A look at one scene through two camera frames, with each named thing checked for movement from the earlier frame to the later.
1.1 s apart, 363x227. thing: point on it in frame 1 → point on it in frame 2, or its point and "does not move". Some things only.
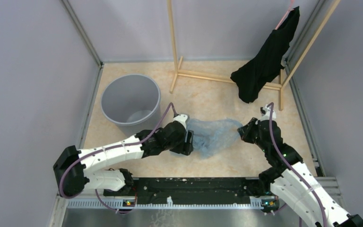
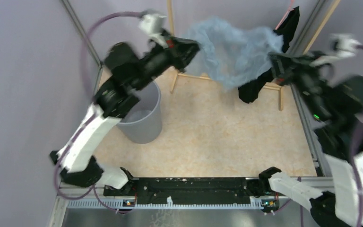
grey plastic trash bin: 132,102 does not move
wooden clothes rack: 281,82 does not move
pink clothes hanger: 286,14 does not move
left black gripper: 185,148 → 181,52
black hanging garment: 253,77 does not move
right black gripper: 245,131 → 288,67
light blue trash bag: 211,136 → 232,51
